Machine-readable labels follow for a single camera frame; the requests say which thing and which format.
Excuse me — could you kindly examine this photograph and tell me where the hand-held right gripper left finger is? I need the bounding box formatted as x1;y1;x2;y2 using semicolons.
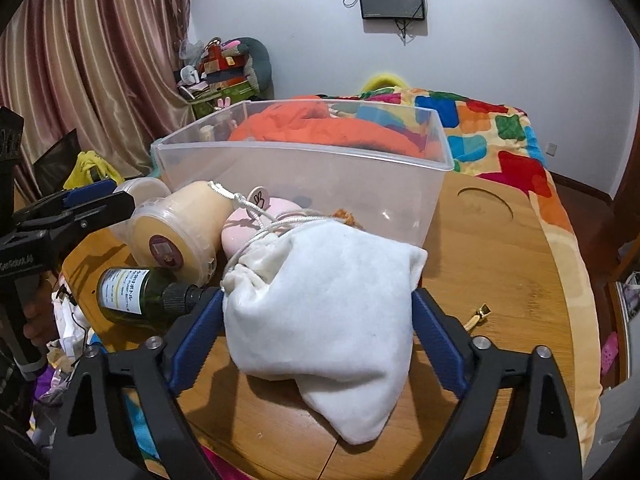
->
50;287;226;480

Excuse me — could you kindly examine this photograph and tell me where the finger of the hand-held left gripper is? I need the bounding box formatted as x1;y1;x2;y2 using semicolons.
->
12;179;120;229
30;191;137;257

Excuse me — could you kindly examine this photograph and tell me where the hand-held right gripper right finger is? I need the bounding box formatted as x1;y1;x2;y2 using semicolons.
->
410;287;583;480

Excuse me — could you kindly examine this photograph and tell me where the white translucent plastic jar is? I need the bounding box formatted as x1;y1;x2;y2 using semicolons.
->
107;176;173;251

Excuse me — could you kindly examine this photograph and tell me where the green glass bottle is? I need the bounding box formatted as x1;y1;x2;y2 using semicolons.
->
96;266;212;331

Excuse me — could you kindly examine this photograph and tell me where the cream translucent plastic jar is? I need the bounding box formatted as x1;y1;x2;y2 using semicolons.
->
129;180;238;288

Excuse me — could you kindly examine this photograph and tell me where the white drawstring pouch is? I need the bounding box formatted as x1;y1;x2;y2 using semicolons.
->
207;180;429;446

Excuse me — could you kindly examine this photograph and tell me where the clear plastic storage bin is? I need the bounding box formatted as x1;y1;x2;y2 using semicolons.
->
151;100;455;256

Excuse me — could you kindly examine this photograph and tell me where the wooden desktop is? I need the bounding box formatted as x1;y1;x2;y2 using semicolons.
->
60;172;583;480

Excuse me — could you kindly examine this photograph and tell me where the person's left hand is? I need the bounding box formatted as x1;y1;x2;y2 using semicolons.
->
22;279;59;343

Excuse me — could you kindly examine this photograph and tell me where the yellow cloth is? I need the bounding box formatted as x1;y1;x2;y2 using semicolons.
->
64;150;124;189

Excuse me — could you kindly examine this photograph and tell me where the pink satin curtain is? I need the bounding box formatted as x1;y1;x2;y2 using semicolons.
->
0;0;194;206

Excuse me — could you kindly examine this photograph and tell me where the gold tassel charm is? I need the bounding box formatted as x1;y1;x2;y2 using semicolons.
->
331;208;367;229

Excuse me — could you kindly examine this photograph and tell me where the pink round case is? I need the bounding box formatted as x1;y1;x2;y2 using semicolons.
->
221;187;303;261

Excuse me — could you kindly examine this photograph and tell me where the green gift box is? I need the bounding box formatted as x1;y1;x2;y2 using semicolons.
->
192;82;262;122

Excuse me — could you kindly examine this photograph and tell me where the pink slipper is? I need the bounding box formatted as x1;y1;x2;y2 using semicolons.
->
600;332;621;376

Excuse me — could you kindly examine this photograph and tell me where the red patchwork box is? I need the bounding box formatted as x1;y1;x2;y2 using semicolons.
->
200;42;246;81

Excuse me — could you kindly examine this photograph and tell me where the grey plush cushion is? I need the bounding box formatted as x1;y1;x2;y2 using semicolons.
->
235;37;275;101

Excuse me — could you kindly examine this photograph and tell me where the orange puffer jacket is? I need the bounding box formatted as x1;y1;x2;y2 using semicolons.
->
227;100;426;158

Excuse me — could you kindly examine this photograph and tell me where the colourful patchwork blanket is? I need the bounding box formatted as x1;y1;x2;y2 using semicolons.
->
345;85;606;466

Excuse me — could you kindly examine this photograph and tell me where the yellow curved cushion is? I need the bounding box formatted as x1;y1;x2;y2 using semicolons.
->
362;74;409;92

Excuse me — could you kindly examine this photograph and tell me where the gold clip with cord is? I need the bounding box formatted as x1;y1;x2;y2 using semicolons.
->
464;302;492;333

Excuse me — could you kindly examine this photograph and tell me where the hanging monitor cable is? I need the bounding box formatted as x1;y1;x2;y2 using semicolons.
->
394;17;417;45

